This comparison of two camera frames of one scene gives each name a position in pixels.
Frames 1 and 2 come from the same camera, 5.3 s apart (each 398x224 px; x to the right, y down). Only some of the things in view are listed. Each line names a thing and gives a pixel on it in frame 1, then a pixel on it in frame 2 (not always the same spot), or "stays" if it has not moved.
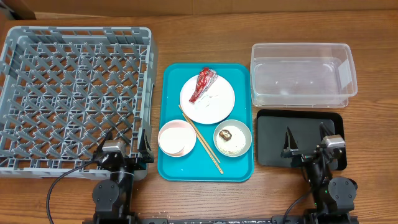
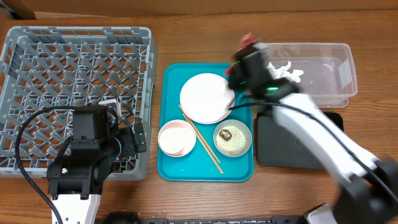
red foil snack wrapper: [206, 78] -> [246, 40]
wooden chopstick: [203, 143] stays
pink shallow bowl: [177, 138] stays
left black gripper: [146, 155] -> [130, 147]
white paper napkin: [205, 101] -> [282, 72]
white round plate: [215, 105] stays
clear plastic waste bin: [306, 75] stays
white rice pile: [236, 144] stays
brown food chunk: [225, 134] stays
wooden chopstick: [199, 134] stays
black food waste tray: [272, 126] stays
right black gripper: [306, 154] -> [236, 73]
